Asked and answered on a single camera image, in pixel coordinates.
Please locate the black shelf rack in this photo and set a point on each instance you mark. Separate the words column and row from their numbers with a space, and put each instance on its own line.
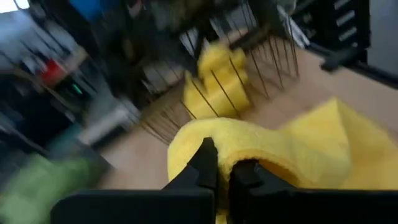
column 340, row 25

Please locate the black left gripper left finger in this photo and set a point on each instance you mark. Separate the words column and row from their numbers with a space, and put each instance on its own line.
column 140, row 207

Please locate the small yellow microfiber towel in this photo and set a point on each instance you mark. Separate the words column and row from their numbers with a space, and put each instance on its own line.
column 280, row 149

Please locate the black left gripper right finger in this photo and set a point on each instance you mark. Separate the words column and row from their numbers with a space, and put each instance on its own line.
column 311, row 207

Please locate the black cabinet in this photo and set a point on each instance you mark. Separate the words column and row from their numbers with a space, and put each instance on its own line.
column 74, row 93

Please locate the green microfiber towel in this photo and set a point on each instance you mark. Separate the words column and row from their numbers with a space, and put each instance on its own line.
column 40, row 186

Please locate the large yellow microfiber towel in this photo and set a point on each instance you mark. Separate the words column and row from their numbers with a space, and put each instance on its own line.
column 217, row 84

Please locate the red container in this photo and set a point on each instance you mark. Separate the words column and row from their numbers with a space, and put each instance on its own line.
column 53, row 72

